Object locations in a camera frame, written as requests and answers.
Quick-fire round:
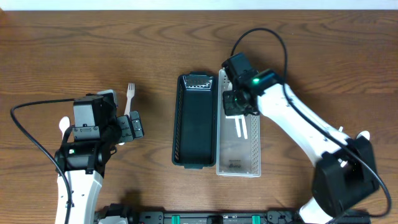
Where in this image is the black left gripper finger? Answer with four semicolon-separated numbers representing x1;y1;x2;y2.
129;111;144;138
117;115;134;142

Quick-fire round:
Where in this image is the white plastic spoon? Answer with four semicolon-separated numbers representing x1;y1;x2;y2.
234;115;241;138
356;131;370;141
241;115;248;139

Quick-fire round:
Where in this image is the white plastic fork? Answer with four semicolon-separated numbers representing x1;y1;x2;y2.
118;82;136;146
58;116;70;138

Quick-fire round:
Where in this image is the clear white perforated basket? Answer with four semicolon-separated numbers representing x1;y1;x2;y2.
216;69;261;178

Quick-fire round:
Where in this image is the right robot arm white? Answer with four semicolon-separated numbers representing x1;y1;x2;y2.
172;68;378;223

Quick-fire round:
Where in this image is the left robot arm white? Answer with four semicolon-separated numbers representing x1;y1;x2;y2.
55;90;144;223

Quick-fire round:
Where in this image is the dark green plastic basket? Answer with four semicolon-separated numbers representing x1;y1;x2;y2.
172;72;218;169

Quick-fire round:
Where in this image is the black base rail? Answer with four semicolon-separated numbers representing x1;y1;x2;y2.
93;203;303;224

